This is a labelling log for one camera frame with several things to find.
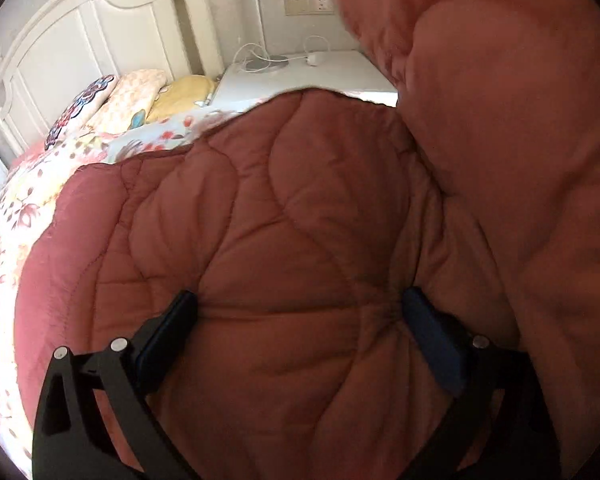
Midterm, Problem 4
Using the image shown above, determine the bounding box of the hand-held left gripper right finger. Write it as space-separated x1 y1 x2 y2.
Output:
400 287 563 480

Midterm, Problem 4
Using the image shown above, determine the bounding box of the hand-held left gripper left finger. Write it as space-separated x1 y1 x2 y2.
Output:
31 290 201 480

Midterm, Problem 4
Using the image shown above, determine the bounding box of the pink quilted comforter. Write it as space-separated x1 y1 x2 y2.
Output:
15 0 600 480

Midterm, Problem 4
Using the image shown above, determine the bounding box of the floral bed sheet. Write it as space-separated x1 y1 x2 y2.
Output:
0 105 263 476

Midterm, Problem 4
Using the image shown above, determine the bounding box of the yellow pillow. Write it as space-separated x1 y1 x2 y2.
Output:
146 75 219 124

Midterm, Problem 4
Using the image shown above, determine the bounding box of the peach floral pillow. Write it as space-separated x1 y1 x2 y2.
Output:
86 69 167 132

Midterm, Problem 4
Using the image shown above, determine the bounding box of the dark floral print pillow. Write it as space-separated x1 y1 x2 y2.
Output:
44 75 119 150

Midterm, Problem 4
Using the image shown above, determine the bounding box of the white nightstand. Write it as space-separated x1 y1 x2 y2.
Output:
207 50 399 114

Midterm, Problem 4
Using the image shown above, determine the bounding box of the white wooden headboard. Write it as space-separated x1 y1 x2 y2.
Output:
0 0 226 157

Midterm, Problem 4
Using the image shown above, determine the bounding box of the white adapter with cord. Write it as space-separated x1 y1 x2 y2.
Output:
301 35 332 66

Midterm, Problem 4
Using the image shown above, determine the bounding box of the white cable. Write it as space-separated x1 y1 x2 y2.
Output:
231 0 282 69

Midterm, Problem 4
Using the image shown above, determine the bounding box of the beige wall socket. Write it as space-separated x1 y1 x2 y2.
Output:
284 0 335 16

